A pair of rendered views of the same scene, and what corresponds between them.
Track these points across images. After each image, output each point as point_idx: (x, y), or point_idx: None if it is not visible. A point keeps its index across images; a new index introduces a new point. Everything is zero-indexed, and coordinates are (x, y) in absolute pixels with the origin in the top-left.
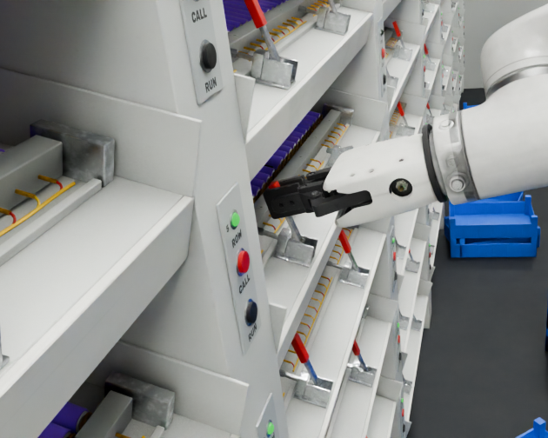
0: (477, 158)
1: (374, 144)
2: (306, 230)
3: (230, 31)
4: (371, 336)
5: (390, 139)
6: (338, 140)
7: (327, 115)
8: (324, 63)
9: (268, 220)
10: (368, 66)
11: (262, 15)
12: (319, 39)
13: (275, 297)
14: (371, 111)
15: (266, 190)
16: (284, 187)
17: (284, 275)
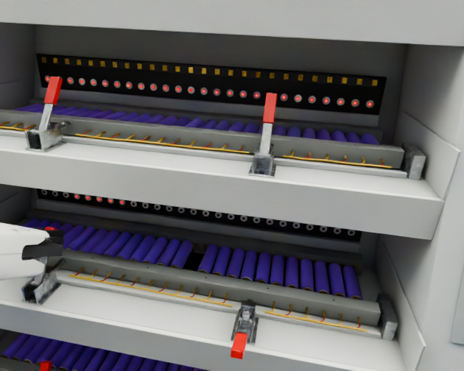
0: None
1: (12, 227)
2: (85, 299)
3: (110, 119)
4: None
5: (9, 230)
6: (306, 319)
7: (351, 298)
8: (118, 164)
9: (99, 274)
10: (426, 276)
11: (50, 96)
12: (208, 163)
13: None
14: (411, 343)
15: (45, 227)
16: (34, 227)
17: (15, 288)
